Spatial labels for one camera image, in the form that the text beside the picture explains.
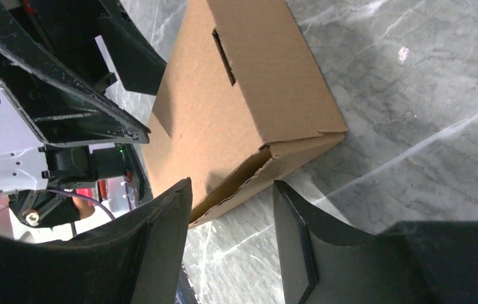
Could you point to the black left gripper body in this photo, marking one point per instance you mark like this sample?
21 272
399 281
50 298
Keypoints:
56 40

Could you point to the brown cardboard paper box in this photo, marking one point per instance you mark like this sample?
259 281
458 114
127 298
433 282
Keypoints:
242 103

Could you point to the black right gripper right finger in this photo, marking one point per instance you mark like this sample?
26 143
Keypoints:
324 260

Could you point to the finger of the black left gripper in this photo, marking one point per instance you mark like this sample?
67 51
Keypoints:
138 65
65 117

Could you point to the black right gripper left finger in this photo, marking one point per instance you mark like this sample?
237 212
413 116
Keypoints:
135 258

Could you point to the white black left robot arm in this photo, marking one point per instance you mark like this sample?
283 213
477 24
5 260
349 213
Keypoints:
42 182

